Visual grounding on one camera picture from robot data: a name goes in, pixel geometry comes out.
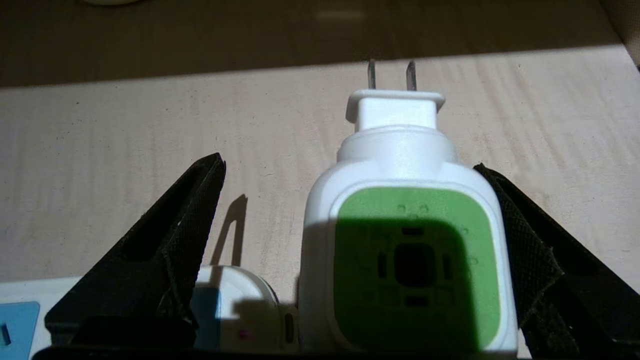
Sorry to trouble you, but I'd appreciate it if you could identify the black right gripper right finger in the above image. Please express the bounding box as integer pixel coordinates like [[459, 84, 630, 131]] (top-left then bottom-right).
[[472, 162, 640, 360]]

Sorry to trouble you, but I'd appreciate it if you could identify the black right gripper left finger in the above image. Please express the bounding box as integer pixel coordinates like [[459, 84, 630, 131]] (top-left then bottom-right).
[[45, 152, 227, 347]]

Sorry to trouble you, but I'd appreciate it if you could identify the green white plug-in device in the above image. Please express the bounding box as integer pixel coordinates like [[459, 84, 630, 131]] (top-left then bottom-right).
[[297, 60, 518, 357]]

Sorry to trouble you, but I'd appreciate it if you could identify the white blue power strip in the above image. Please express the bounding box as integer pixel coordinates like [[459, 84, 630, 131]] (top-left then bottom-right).
[[0, 265, 301, 353]]

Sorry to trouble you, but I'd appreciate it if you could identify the beige brown shelf unit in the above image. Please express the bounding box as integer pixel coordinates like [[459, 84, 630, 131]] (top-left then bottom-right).
[[0, 0, 640, 360]]

